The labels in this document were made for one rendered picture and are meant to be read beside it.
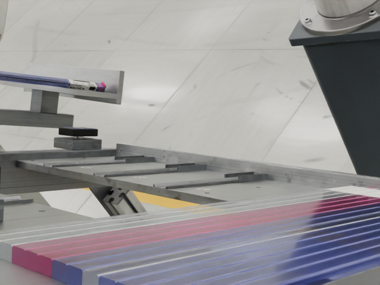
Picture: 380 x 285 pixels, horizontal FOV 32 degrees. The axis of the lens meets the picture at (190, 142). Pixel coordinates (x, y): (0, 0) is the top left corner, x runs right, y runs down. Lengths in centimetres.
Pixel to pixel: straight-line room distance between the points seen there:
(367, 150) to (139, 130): 136
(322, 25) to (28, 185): 56
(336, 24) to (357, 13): 4
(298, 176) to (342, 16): 39
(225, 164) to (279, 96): 140
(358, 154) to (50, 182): 63
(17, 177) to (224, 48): 185
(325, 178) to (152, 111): 181
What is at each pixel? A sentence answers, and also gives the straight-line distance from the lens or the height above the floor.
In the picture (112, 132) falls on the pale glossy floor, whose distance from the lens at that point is 266.
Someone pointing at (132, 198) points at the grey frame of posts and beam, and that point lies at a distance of 119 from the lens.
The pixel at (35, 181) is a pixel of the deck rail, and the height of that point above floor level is 80.
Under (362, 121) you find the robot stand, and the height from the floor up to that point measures 49.
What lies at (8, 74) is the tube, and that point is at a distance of 119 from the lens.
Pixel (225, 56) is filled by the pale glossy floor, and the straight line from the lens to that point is 271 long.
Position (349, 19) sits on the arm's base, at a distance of 118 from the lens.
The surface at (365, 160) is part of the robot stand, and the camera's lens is 139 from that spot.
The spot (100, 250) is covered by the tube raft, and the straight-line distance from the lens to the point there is 42.
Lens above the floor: 130
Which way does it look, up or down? 34 degrees down
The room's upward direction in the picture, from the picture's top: 31 degrees counter-clockwise
